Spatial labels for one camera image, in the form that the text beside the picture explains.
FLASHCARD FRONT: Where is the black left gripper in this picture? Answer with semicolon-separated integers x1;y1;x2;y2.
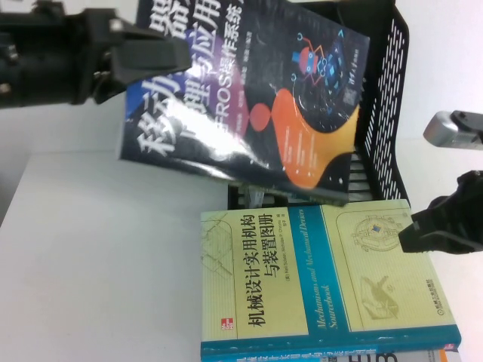
0;0;192;109

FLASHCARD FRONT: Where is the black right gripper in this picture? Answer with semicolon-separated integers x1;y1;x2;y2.
398;169;483;254

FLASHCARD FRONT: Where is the dark robot ROS book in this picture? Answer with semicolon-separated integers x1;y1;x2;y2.
116;0;371;207

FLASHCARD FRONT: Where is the orange and white book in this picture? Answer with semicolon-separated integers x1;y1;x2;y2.
424;342;460;362

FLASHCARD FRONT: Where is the white book with dark print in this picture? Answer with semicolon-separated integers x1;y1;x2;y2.
324;346;429;362

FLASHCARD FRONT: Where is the yellow-green teal hardcover book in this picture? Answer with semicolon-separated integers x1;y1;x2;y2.
199;198;462;362

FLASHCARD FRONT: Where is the black plastic book stand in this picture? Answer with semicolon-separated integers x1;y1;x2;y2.
226;0;411;210

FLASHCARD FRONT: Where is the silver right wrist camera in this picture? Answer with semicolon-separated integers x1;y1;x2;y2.
422;109;483;150

